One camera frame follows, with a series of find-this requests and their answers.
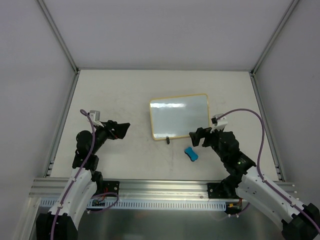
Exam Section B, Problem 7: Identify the purple cable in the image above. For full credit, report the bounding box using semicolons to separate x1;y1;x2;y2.
212;108;320;233
49;108;119;240

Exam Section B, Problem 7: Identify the aluminium frame post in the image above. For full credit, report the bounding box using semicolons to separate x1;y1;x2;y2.
249;0;301;76
36;0;80;75

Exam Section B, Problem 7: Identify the right aluminium frame post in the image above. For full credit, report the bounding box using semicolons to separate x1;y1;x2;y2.
249;0;301;76

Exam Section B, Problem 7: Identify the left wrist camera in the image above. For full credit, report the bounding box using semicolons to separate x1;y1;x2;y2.
88;110;103;127

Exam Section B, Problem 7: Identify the left aluminium frame post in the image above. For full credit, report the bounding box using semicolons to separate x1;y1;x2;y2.
36;0;80;75

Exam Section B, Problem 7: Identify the yellow framed whiteboard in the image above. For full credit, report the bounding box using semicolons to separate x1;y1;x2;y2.
149;93;210;141

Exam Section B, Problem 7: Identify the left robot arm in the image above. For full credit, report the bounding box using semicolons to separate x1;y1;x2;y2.
36;120;130;240

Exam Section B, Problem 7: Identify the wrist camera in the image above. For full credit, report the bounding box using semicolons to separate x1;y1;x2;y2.
88;110;103;127
211;114;228;132

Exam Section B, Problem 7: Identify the aluminium rail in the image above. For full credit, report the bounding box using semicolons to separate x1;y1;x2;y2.
28;177;300;201

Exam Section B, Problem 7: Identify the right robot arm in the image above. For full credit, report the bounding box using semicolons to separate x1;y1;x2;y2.
189;127;320;240

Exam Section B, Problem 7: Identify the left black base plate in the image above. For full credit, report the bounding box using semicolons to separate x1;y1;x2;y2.
102;180;120;194

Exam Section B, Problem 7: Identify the blue whiteboard eraser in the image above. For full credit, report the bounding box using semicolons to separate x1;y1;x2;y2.
184;147;199;162

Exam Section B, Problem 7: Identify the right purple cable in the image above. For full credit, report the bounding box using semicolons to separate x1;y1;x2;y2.
212;108;320;233

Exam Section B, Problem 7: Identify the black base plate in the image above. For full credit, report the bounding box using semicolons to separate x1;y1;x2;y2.
102;180;120;194
206;182;239;199

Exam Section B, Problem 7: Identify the white slotted cable duct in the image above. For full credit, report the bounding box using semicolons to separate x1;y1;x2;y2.
39;197;227;212

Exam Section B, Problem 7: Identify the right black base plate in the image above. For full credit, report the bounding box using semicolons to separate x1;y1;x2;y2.
206;182;239;199

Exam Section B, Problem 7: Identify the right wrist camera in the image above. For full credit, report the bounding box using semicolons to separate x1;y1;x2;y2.
211;114;228;132

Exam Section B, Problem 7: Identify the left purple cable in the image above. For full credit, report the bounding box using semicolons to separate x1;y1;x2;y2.
49;108;119;240

